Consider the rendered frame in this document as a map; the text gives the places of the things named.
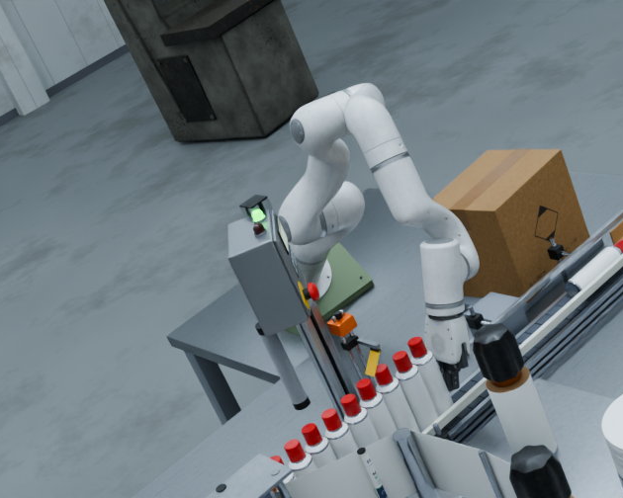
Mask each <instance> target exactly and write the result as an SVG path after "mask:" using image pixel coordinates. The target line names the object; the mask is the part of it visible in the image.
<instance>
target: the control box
mask: <svg viewBox="0 0 623 498"><path fill-rule="evenodd" d="M262 212H263V214H264V215H265V216H266V219H265V220H264V221H262V222H260V223H262V224H263V226H264V228H266V230H267V233H266V234H264V235H263V236H261V237H255V236H254V231H253V229H252V228H253V225H254V224H255V223H254V222H253V217H251V216H248V217H245V218H243V219H240V220H238V221H235V222H233V223H230V224H229V225H228V226H227V237H228V260H229V262H230V264H231V266H232V268H233V270H234V272H235V274H236V277H237V279H238V281H239V283H240V285H241V287H242V289H243V291H244V293H245V295H246V297H247V299H248V301H249V303H250V305H251V308H252V310H253V312H254V314H255V316H256V318H257V320H258V322H259V324H260V326H261V328H262V330H263V332H264V334H265V336H266V337H267V336H270V335H273V334H275V333H278V332H280V331H283V330H285V329H288V328H291V327H293V326H296V325H298V324H301V323H303V322H306V321H308V320H309V316H311V309H310V303H309V300H306V299H305V297H304V294H303V290H304V289H306V288H307V282H306V279H305V278H304V275H303V273H302V271H301V269H300V267H299V264H298V262H297V265H298V272H299V277H298V276H297V274H296V271H295V269H294V267H293V265H292V263H291V256H290V248H289V255H288V254H287V251H286V249H285V247H284V245H283V243H282V240H281V238H280V236H279V234H278V232H277V224H276V213H275V212H274V211H273V210H270V209H267V210H266V211H265V210H263V211H262Z"/></svg>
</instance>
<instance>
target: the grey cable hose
mask: <svg viewBox="0 0 623 498"><path fill-rule="evenodd" d="M255 328H256V330H257V332H258V334H259V335H260V337H261V339H262V341H263V343H264V345H265V347H266V349H267V351H268V354H269V356H270V358H271V360H272V362H273V364H274V366H275V368H276V370H277V372H278V374H279V376H280V379H281V381H282V383H283V384H284V386H285V387H286V389H287V392H288V394H289V396H290V398H291V400H292V403H293V405H294V408H295V409H296V410H303V409H305V408H307V407H308V406H309V405H310V403H311V402H310V400H309V398H308V396H307V395H306V393H305V391H304V388H303V386H302V384H301V382H300V380H299V378H298V376H297V374H296V372H295V369H294V367H293V365H292V363H291V361H290V359H289V357H288V355H287V353H286V351H285V348H284V346H283V344H282V342H281V340H280V338H279V336H278V335H277V333H275V334H273V335H270V336H267V337H266V336H265V334H264V332H263V330H262V328H261V326H260V324H259V322H258V323H257V324H256V325H255Z"/></svg>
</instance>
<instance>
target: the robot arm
mask: <svg viewBox="0 0 623 498"><path fill-rule="evenodd" d="M290 132H291V136H292V138H293V140H294V142H295V144H296V145H297V146H298V147H299V148H300V149H301V150H302V151H303V152H304V153H306V154H307V155H308V156H309V159H308V166H307V171H306V173H305V175H304V176H303V177H302V179H301V180H300V181H299V182H298V184H297V185H296V186H295V187H294V189H293V190H292V191H291V192H290V193H289V194H288V196H287V197H286V198H285V200H284V202H283V203H282V205H281V207H280V210H279V214H278V218H279V220H280V223H281V225H282V227H283V229H284V231H285V233H286V236H287V238H288V242H289V244H290V246H291V248H292V251H293V253H294V255H295V257H296V259H297V262H298V264H299V266H300V269H301V271H302V273H303V275H304V277H305V279H306V282H307V284H308V283H314V284H315V285H316V286H317V288H318V291H319V298H321V297H323V296H324V295H325V293H326V292H327V290H328V288H329V286H330V283H331V269H330V265H329V263H328V261H327V257H328V254H329V252H330V249H331V248H332V247H333V246H334V245H336V244H337V243H338V242H340V241H341V240H342V239H343V238H344V237H346V236H347V235H348V234H349V233H350V232H351V231H352V230H353V229H354V228H355V227H356V226H357V225H358V224H359V222H360V221H361V219H362V217H363V215H364V211H365V200H364V197H363V194H362V193H361V191H360V190H359V189H358V188H357V187H356V186H355V185H354V184H352V183H350V182H344V181H345V179H346V176H347V172H348V167H349V162H350V152H349V149H348V147H347V145H346V144H345V143H344V141H343V140H342V139H340V138H341V137H343V136H345V135H348V134H350V133H351V134H352V135H353V136H354V138H355V139H356V141H357V143H358V145H359V147H360V149H361V151H362V153H363V155H364V157H365V159H366V161H367V164H368V166H369V168H370V170H371V172H372V174H373V176H374V178H375V180H376V182H377V184H378V187H379V189H380V191H381V193H382V195H383V197H384V199H385V201H386V203H387V205H388V207H389V209H390V211H391V213H392V215H393V217H394V218H395V220H396V221H397V222H398V223H400V224H402V225H410V226H416V227H419V228H421V229H423V230H424V231H426V232H427V233H428V234H429V235H430V236H431V237H432V239H428V240H425V241H423V242H422V243H421V244H420V257H421V268H422V278H423V289H424V300H425V312H426V313H427V314H426V318H425V347H426V349H427V350H428V351H431V352H432V353H433V356H434V358H435V360H436V362H437V363H438V365H439V367H440V371H441V372H442V373H443V379H444V381H445V383H446V386H447V388H448V391H453V390H455V389H458V388H459V387H460V382H459V371H460V370H461V369H464V368H466V367H468V366H469V364H468V358H469V357H470V342H469V335H468V329H467V325H466V320H465V317H464V315H463V311H464V310H465V303H464V292H463V284H464V282H465V281H467V280H469V279H470V278H472V277H473V276H474V275H475V274H476V273H477V272H478V270H479V267H480V260H479V256H478V253H477V251H476V248H475V246H474V244H473V242H472V240H471V238H470V236H469V234H468V232H467V230H466V228H465V226H464V225H463V223H462V222H461V221H460V219H459V218H458V217H457V216H456V215H455V214H454V213H453V212H452V211H450V210H449V209H447V208H445V207H443V206H441V205H440V204H438V203H436V202H434V201H433V200H431V199H430V197H429V196H428V194H427V193H426V190H425V188H424V186H423V184H422V182H421V180H420V177H419V175H418V173H417V171H416V169H415V166H414V164H413V162H412V160H411V158H410V156H409V153H408V151H407V149H406V147H405V145H404V143H403V141H402V139H401V135H400V133H399V131H398V129H397V127H396V125H395V123H394V121H393V119H392V117H391V115H390V113H389V112H388V110H387V109H386V105H385V100H384V97H383V95H382V93H381V91H380V90H379V89H378V88H377V87H376V86H375V85H373V84H370V83H362V84H358V85H354V86H351V87H349V88H346V89H344V90H341V91H339V92H336V93H333V94H331V95H328V96H326V97H323V98H320V99H318V100H315V101H313V102H310V103H308V104H306V105H304V106H302V107H300V108H299V109H298V110H297V111H296V112H295V113H294V114H293V116H292V118H291V122H290Z"/></svg>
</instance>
